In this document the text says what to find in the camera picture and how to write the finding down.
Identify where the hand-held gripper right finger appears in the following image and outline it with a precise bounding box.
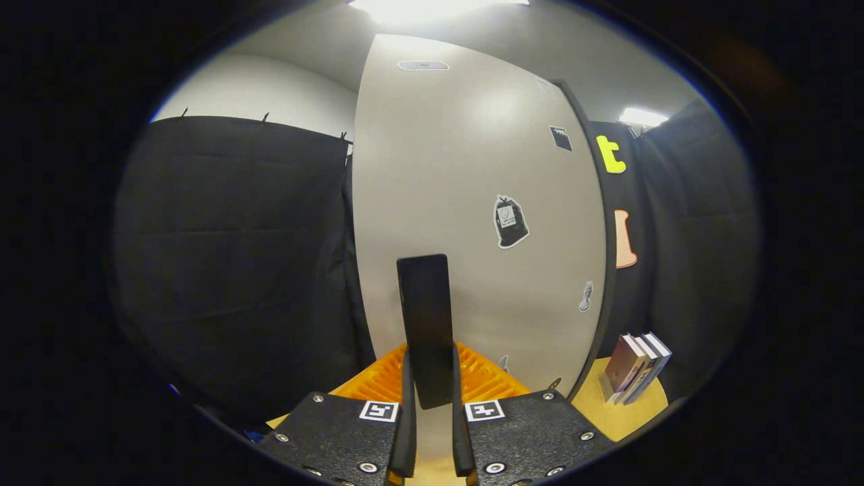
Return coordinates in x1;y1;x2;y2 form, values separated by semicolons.
451;341;616;486

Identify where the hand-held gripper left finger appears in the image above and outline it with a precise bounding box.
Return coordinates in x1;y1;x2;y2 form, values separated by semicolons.
253;344;417;486

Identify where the black door handle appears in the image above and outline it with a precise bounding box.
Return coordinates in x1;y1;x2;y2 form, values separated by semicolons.
396;254;455;410

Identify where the maroon cover book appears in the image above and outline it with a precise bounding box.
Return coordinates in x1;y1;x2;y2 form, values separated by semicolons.
603;334;645;400

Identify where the white striped spine book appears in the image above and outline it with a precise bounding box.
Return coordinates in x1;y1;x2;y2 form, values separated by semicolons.
618;334;661;404

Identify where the grey blue cover book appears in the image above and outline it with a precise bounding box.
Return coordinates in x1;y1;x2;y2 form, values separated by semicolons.
628;332;673;406

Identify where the black backdrop cloth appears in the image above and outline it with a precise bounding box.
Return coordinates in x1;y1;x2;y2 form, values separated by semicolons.
111;101;763;433

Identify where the dark grey cabinet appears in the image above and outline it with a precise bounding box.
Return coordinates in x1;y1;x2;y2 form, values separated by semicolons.
550;80;618;400

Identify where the small ceiling light panel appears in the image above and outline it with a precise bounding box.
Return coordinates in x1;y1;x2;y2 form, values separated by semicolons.
620;107;669;128

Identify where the large bright ceiling light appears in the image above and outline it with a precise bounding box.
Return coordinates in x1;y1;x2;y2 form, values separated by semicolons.
348;0;531;24

